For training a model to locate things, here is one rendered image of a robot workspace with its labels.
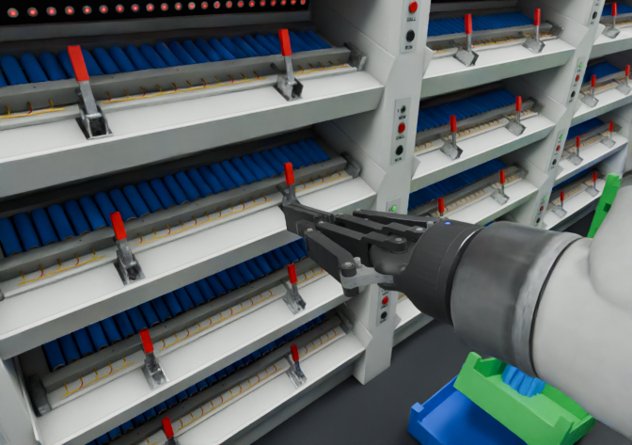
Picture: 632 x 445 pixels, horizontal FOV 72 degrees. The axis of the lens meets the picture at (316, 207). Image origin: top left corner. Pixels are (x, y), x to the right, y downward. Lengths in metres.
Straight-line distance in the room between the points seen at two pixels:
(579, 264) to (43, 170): 0.49
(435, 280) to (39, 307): 0.48
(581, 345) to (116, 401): 0.64
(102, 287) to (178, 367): 0.21
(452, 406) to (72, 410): 0.78
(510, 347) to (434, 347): 0.99
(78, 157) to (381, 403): 0.85
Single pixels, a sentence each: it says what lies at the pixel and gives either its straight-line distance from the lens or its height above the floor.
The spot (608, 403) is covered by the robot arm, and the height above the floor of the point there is 0.70.
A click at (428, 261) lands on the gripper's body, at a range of 0.31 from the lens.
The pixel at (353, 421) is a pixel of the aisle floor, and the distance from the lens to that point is 1.09.
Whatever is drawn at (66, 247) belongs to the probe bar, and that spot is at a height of 0.57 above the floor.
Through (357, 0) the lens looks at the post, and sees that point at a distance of 0.80.
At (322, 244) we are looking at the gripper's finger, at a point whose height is 0.68.
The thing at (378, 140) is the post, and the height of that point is 0.62.
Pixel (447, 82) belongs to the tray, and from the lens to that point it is 0.91.
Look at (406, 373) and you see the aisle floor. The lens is 1.19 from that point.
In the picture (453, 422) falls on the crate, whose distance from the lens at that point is 1.12.
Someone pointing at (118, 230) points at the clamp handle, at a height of 0.59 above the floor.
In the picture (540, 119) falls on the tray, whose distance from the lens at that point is 1.37.
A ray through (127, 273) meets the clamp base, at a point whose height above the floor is 0.54.
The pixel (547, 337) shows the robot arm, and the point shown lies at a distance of 0.27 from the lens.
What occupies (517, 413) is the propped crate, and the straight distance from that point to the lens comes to 0.95.
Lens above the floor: 0.88
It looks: 28 degrees down
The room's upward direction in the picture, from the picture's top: straight up
